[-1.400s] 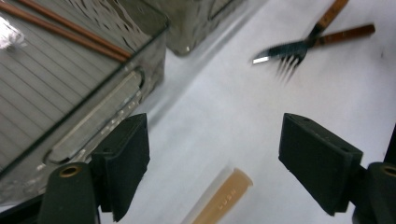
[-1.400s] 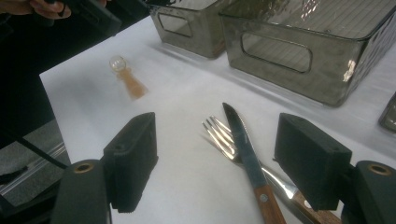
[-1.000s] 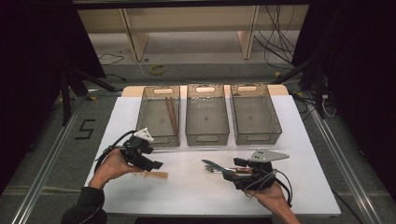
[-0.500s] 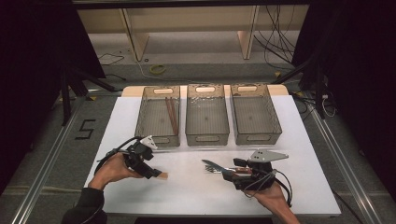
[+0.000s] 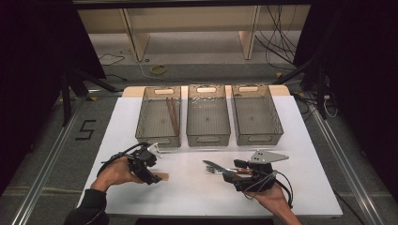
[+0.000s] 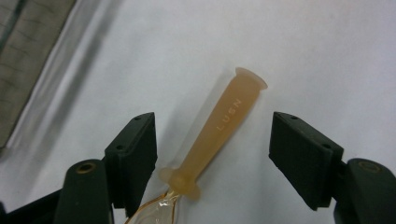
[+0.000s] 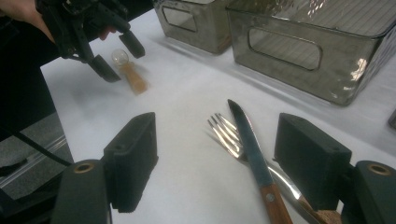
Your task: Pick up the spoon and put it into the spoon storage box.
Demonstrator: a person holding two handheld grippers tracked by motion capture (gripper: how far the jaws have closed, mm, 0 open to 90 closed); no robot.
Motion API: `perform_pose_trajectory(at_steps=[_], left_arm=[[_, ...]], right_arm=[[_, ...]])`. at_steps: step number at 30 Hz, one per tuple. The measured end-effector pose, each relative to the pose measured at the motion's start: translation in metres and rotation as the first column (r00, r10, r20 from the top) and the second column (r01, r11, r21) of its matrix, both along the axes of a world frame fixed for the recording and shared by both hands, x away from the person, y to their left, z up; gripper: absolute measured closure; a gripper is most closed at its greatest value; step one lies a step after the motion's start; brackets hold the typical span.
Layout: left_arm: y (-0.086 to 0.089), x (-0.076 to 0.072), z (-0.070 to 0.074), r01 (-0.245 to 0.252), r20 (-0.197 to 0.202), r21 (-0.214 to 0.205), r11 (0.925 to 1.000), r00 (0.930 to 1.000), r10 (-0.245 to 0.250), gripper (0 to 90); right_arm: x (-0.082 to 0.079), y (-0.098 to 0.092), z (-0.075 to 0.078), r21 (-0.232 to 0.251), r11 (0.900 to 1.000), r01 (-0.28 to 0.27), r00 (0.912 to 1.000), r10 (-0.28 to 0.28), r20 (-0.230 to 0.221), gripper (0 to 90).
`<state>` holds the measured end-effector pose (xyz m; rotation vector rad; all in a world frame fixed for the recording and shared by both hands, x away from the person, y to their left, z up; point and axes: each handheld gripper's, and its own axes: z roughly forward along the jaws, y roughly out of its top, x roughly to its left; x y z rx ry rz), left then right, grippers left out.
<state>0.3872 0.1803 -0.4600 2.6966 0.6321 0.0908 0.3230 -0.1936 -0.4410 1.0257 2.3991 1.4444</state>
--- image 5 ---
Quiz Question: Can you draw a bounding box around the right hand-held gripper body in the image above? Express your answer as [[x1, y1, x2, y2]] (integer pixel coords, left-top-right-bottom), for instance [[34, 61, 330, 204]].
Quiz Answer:
[[232, 149, 290, 193]]

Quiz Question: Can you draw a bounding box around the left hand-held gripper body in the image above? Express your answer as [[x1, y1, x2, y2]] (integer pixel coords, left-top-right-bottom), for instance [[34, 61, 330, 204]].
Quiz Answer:
[[126, 142, 163, 176]]

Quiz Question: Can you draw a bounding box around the light wooden utensil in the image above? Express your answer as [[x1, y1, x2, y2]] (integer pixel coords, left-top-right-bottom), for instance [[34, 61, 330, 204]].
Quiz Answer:
[[152, 172, 170, 182]]

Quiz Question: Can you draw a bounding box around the knife with wooden handle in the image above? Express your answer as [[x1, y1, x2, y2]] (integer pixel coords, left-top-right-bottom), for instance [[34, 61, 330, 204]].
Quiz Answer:
[[202, 159, 253, 175]]

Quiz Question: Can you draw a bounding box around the fork with wooden handle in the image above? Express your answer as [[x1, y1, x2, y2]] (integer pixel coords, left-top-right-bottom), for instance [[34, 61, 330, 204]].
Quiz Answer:
[[205, 166, 238, 176]]

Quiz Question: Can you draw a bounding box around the grey transparent plastic bin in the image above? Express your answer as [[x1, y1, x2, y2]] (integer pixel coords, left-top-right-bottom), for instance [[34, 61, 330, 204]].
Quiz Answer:
[[230, 83, 284, 146], [186, 83, 232, 147], [134, 85, 182, 149]]

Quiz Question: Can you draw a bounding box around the brown wooden chopstick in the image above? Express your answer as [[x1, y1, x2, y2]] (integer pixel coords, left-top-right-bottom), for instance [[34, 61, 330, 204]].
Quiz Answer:
[[170, 97, 180, 134], [165, 97, 178, 135]]

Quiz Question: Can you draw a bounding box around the person's left hand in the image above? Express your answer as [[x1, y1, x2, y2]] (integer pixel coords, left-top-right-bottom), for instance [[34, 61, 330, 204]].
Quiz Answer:
[[93, 157, 144, 192]]

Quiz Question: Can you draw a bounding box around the person's right hand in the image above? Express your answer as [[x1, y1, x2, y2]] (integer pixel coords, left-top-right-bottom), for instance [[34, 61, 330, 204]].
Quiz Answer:
[[245, 184, 291, 211]]

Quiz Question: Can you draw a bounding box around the white table sheet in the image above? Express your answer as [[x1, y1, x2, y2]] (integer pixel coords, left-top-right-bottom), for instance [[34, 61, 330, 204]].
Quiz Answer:
[[74, 95, 344, 218]]

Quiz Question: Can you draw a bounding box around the black metal stand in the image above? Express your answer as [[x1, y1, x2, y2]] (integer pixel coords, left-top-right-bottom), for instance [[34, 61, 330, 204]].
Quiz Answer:
[[272, 55, 330, 122]]

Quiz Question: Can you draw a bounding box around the yellow tape roll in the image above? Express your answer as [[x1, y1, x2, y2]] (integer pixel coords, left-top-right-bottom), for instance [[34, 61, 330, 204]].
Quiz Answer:
[[150, 64, 168, 76]]

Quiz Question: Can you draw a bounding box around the black tripod stand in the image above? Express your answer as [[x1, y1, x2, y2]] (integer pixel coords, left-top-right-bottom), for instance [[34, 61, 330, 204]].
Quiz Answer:
[[60, 67, 124, 128]]

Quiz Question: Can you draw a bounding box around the black curtain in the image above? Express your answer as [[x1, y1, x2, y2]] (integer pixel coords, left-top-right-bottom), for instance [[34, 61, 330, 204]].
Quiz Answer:
[[293, 0, 398, 203], [0, 0, 106, 196]]

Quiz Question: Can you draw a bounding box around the light wooden desk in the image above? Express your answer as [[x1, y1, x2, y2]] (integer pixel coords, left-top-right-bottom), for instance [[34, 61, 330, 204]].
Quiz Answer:
[[76, 4, 313, 63]]

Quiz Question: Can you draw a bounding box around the left hand-held gripper black cable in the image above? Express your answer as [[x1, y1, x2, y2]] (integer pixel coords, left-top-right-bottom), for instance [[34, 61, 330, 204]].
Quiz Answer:
[[96, 142, 148, 178]]

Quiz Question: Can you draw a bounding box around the right hand-held gripper cable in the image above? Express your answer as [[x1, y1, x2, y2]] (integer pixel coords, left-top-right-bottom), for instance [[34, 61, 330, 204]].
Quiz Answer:
[[249, 170, 296, 209]]

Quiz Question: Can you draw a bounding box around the white cable with plug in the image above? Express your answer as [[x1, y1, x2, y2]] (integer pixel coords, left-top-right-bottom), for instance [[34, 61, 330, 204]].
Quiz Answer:
[[322, 94, 340, 119]]

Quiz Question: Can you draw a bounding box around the aluminium floor rail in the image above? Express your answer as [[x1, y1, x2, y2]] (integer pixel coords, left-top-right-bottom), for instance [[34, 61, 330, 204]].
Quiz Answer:
[[307, 93, 387, 225], [10, 93, 86, 225]]

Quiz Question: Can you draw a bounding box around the white floor cable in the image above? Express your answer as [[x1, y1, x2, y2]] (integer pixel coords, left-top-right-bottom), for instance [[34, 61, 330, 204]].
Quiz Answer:
[[120, 46, 201, 86]]

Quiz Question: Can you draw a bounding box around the thin black floor cable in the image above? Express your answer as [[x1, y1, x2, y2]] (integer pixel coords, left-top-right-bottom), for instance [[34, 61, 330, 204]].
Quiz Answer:
[[96, 52, 126, 68]]

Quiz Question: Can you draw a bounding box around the bundle of black cables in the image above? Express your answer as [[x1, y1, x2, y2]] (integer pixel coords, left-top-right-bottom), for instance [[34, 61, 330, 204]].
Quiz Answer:
[[253, 4, 299, 71]]

